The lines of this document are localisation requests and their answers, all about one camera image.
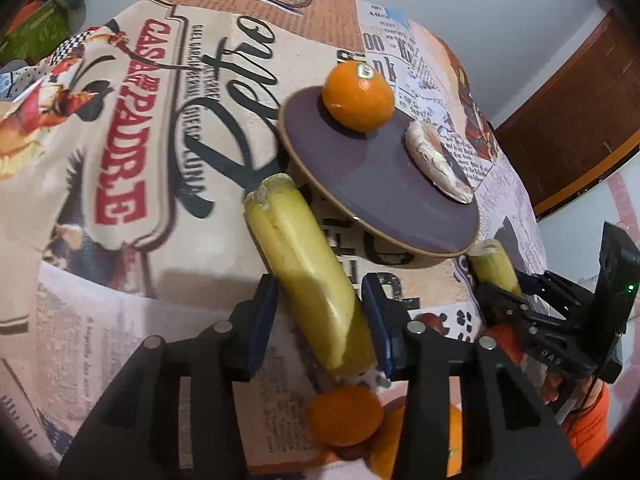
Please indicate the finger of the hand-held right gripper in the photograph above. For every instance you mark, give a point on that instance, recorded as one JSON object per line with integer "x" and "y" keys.
{"x": 502, "y": 305}
{"x": 552, "y": 290}

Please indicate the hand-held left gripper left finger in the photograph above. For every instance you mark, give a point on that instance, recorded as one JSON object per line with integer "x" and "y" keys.
{"x": 264, "y": 320}

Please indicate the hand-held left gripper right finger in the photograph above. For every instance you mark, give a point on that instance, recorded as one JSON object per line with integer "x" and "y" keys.
{"x": 376, "y": 320}

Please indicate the small yellow banana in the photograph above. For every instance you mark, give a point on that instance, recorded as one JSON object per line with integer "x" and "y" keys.
{"x": 492, "y": 265}

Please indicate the large yellow banana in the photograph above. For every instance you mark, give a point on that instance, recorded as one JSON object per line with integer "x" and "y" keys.
{"x": 305, "y": 270}

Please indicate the round purple plate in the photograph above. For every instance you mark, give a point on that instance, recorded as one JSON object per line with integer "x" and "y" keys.
{"x": 380, "y": 185}

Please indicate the person's right forearm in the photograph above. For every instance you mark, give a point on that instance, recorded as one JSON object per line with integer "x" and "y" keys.
{"x": 592, "y": 425}

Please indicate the person's right hand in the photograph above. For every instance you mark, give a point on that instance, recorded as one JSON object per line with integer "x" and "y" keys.
{"x": 551, "y": 387}

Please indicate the red apple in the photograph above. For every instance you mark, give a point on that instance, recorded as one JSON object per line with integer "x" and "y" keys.
{"x": 434, "y": 321}
{"x": 507, "y": 342}

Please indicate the small mandarin orange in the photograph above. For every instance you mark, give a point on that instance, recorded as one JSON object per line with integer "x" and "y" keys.
{"x": 345, "y": 415}

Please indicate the large plain orange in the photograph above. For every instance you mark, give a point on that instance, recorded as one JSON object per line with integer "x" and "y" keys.
{"x": 387, "y": 447}

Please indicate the white bread roll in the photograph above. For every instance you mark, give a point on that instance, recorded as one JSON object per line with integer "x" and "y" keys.
{"x": 435, "y": 160}

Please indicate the brown wooden door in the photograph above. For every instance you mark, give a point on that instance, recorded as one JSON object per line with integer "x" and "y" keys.
{"x": 575, "y": 125}

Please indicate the printed tablecloth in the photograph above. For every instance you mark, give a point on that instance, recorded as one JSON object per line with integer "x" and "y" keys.
{"x": 130, "y": 200}

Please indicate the orange with sticker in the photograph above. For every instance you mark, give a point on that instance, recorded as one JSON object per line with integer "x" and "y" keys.
{"x": 356, "y": 97}

